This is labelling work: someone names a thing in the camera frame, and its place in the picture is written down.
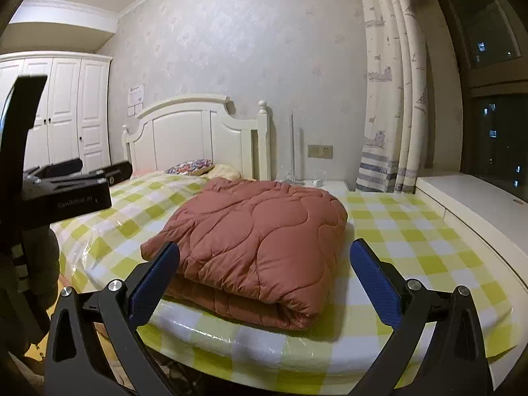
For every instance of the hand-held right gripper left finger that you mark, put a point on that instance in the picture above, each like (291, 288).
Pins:
(152, 284)

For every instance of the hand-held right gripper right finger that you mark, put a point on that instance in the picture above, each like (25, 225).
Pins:
(373, 284)

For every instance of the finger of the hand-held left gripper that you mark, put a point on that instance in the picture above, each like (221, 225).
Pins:
(117, 173)
(57, 168)

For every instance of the reddish-brown quilted comforter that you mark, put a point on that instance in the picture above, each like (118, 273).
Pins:
(255, 239)

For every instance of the person's left forearm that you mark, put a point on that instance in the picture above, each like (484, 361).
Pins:
(37, 264)

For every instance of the bed with yellow checkered sheet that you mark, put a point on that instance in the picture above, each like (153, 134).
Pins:
(412, 255)

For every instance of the white wardrobe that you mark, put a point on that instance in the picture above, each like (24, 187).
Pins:
(62, 107)

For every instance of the colourful patterned pillow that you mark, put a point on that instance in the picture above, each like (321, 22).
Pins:
(189, 167)

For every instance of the white wooden bed headboard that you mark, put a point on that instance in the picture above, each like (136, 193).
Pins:
(185, 132)

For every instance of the white nightstand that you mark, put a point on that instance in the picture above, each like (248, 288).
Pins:
(330, 185)

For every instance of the yellow textured pillow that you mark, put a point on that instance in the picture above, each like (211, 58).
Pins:
(227, 172)

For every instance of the white charger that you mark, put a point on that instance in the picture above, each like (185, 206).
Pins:
(318, 182)

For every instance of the white window sill bench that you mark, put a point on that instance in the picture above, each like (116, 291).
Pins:
(466, 198)

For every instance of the white slim table lamp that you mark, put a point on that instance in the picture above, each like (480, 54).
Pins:
(292, 148)

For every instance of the striped printed curtain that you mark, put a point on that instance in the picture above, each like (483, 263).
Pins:
(392, 90)

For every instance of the dark window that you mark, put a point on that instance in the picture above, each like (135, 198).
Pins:
(491, 90)

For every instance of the paper sheets on wall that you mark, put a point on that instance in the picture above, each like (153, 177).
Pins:
(136, 99)

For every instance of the beige wall socket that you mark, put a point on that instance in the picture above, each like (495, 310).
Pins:
(320, 151)

